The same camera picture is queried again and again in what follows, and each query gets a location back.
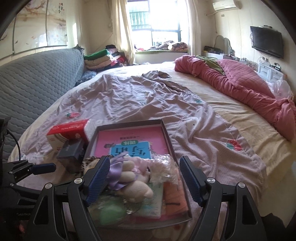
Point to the black wall television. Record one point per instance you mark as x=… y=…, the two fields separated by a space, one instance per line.
x=267 y=40

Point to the wall painting panels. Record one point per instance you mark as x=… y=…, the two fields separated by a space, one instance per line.
x=39 y=24

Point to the dark picture frame tray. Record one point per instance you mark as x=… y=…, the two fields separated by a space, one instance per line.
x=169 y=205

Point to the green item plastic bag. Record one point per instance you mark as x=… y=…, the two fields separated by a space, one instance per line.
x=114 y=211

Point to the cream window curtain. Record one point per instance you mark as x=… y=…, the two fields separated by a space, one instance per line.
x=122 y=29

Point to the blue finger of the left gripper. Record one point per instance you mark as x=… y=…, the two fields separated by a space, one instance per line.
x=38 y=169

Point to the pink quilted pillow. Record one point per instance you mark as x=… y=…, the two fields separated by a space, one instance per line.
x=244 y=76

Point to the leopard print cloth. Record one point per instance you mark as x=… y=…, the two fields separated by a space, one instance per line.
x=88 y=163

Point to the purple dressed plush bunny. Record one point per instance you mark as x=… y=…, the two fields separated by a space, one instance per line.
x=129 y=176

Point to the clothes pile on windowsill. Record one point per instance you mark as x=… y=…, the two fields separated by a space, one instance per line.
x=166 y=46

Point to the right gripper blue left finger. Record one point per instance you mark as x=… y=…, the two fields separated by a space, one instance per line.
x=95 y=179

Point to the white drawer cabinet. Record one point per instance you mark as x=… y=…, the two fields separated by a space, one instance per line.
x=269 y=73

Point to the red white tissue box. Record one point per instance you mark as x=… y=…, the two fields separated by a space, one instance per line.
x=59 y=134

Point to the grey quilted headboard cover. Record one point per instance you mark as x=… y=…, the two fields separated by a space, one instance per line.
x=31 y=84

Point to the white air conditioner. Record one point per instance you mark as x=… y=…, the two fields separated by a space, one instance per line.
x=225 y=4

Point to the pink red rolled duvet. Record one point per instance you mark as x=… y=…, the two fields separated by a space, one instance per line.
x=279 y=113

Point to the stack of folded blankets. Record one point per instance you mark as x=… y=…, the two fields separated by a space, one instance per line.
x=105 y=59

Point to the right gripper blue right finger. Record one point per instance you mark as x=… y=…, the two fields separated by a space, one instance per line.
x=194 y=179

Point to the pink blue book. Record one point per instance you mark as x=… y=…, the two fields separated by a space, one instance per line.
x=142 y=141

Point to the dark grey small box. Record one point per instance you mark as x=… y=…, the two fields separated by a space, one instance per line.
x=71 y=155

